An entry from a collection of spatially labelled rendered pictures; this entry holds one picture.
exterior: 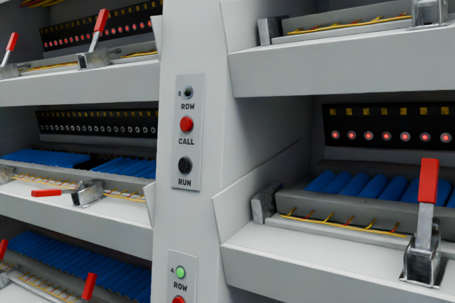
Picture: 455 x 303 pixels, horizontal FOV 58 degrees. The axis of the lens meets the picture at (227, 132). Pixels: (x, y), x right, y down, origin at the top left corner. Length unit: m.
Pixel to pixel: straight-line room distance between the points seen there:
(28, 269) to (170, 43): 0.55
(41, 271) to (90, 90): 0.37
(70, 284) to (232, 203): 0.40
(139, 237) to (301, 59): 0.28
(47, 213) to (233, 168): 0.34
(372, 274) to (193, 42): 0.28
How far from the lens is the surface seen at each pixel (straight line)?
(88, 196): 0.60
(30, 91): 0.72
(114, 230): 0.54
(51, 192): 0.57
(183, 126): 0.43
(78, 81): 0.61
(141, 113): 0.73
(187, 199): 0.44
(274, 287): 0.40
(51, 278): 0.80
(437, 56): 0.34
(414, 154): 0.50
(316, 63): 0.36
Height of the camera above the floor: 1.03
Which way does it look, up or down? 1 degrees up
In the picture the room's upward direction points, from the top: 2 degrees clockwise
